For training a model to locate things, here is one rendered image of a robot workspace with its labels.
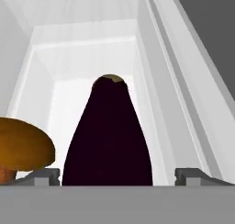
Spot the brown mushroom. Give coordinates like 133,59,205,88
0,117,57,185

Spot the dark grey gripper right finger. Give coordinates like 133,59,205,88
174,167,235,186

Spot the dark purple eggplant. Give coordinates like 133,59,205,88
62,73,153,186

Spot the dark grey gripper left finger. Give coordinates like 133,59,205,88
8,167,62,186

